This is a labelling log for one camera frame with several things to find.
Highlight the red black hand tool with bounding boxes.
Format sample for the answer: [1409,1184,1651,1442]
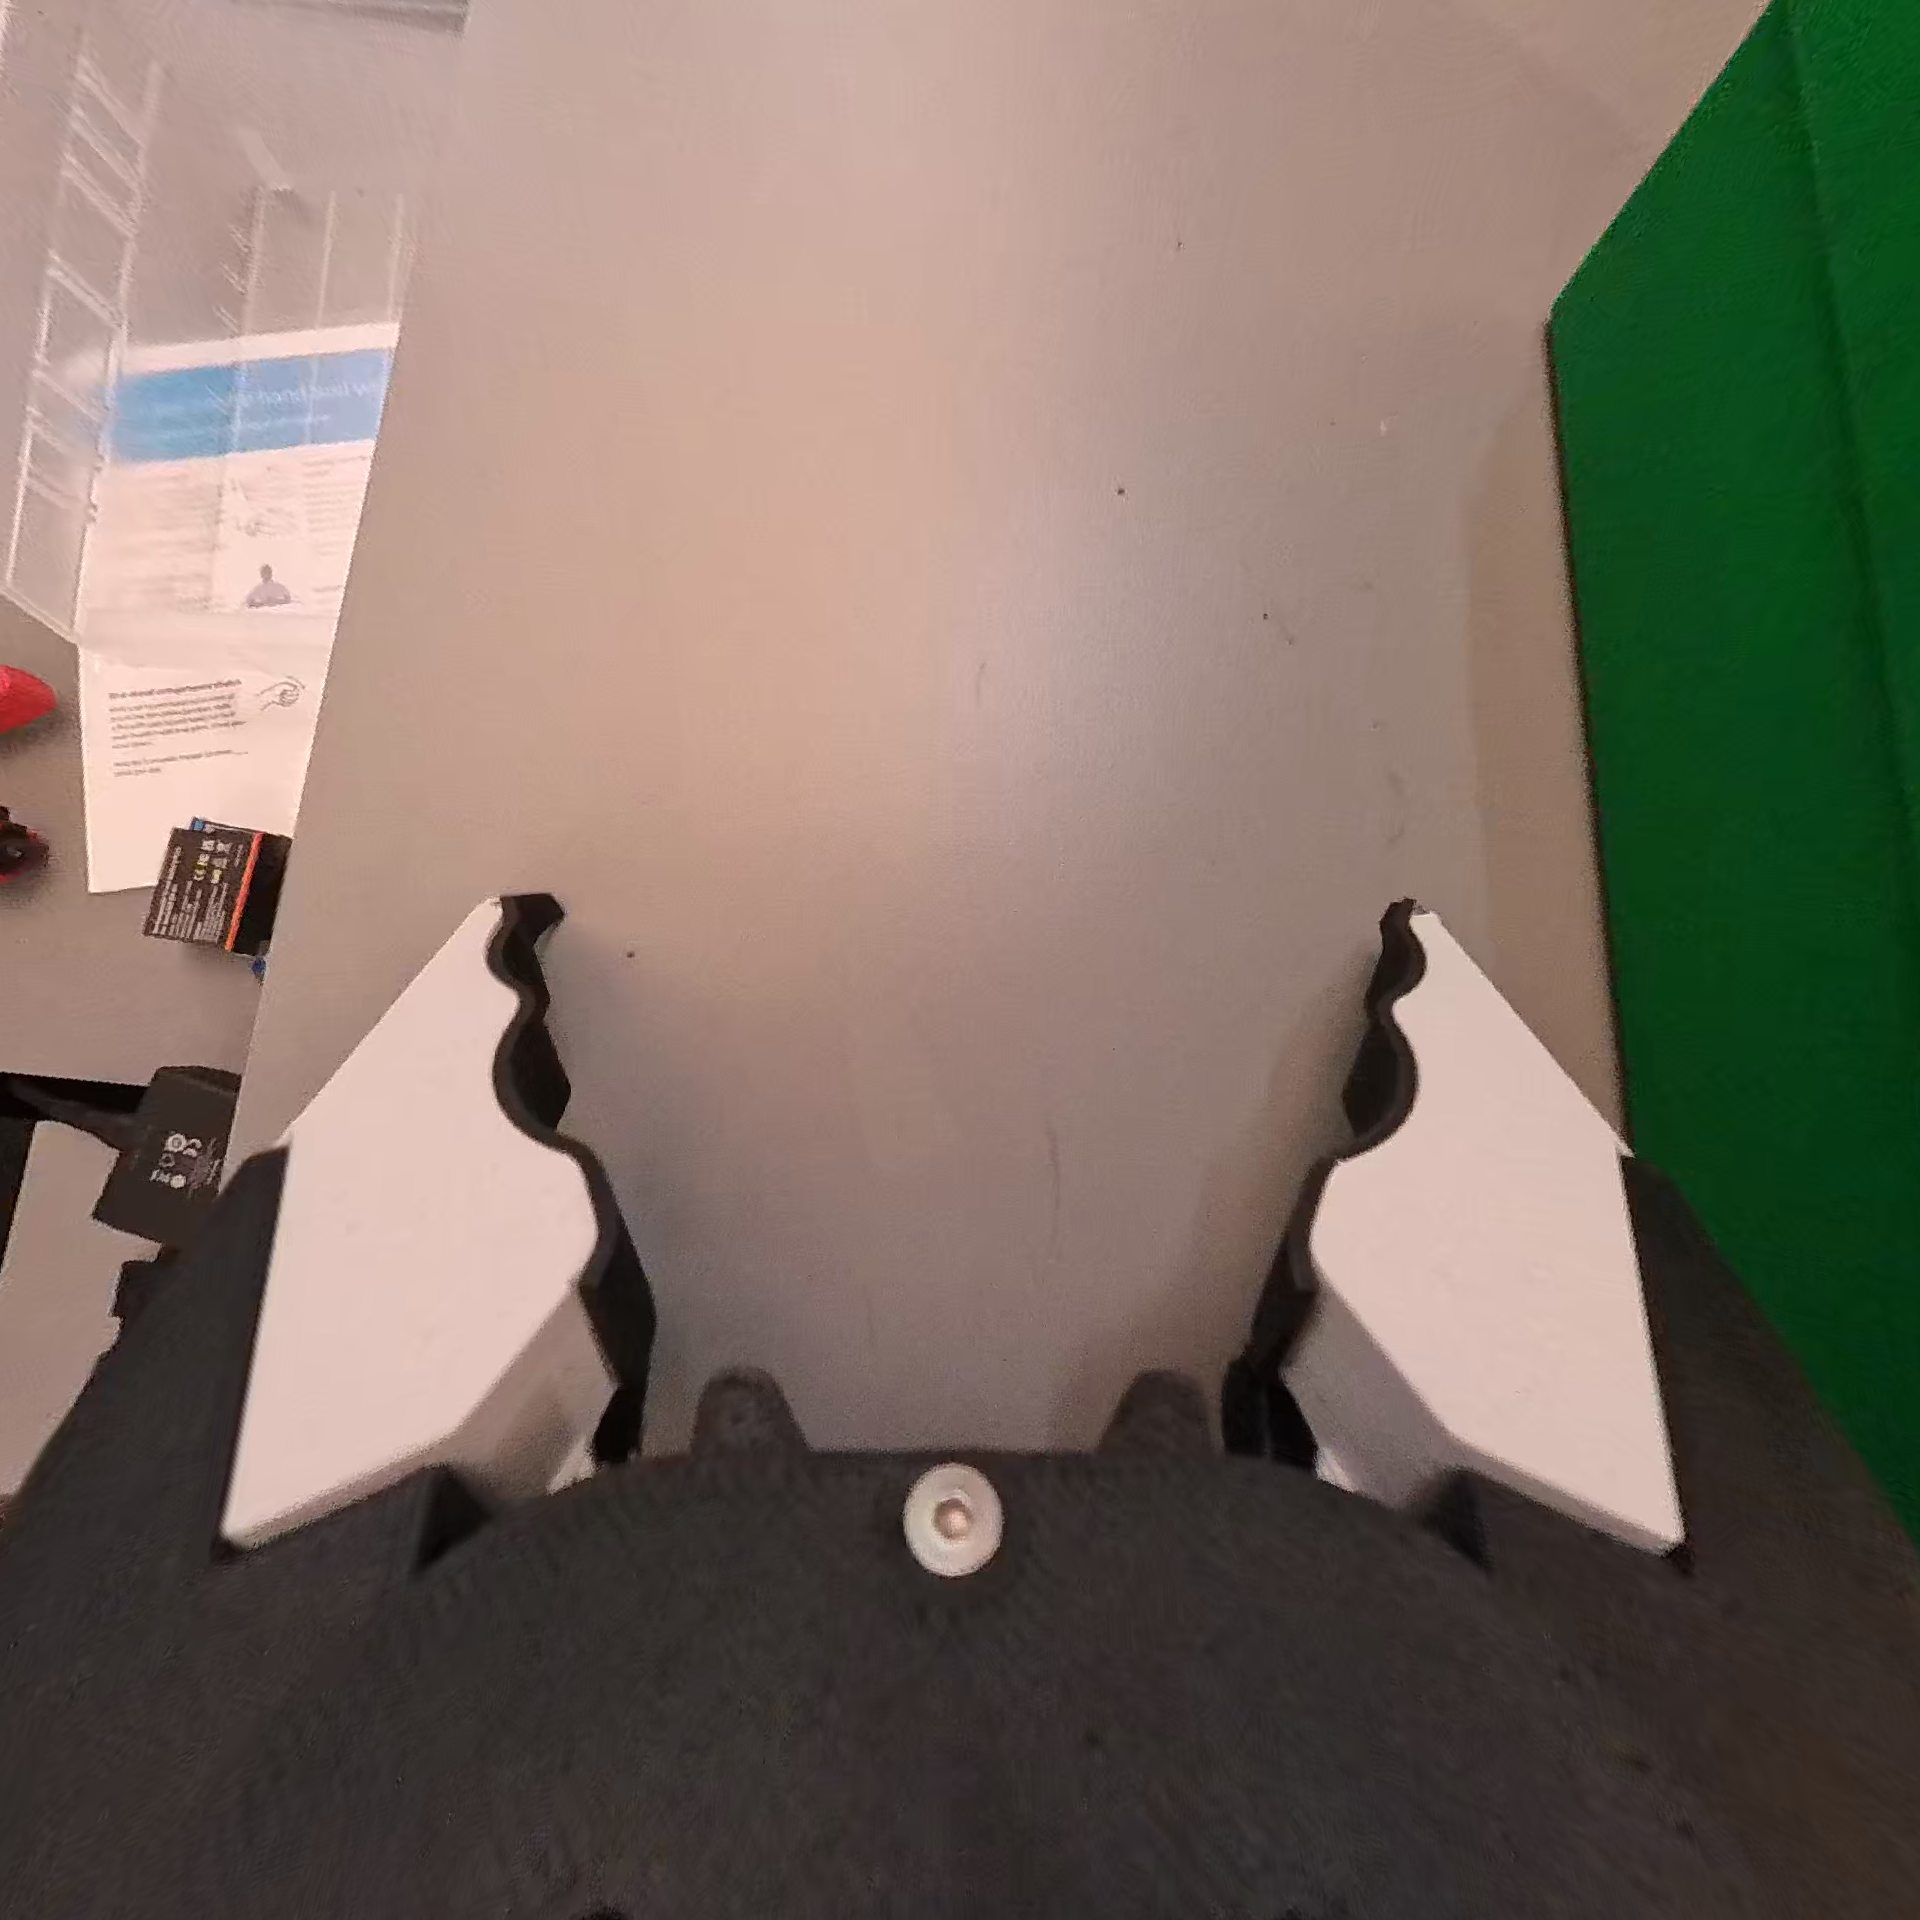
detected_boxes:
[0,662,59,891]

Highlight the green plastic bin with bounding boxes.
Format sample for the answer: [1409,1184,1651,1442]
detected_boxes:
[1546,0,1920,1564]

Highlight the black power adapter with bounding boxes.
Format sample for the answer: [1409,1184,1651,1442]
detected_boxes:
[88,1064,246,1245]

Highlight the printed paper leaflet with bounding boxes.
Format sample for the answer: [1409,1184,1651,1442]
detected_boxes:
[82,324,403,898]

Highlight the clear plastic organizer box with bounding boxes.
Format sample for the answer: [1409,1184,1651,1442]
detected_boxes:
[0,0,421,640]

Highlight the small black battery pack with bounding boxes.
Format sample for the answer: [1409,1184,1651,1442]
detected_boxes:
[142,824,293,964]

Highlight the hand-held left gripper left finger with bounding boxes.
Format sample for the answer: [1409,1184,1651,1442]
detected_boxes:
[218,891,662,1554]

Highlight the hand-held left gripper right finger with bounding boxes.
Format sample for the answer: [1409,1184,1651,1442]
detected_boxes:
[1216,894,1689,1564]

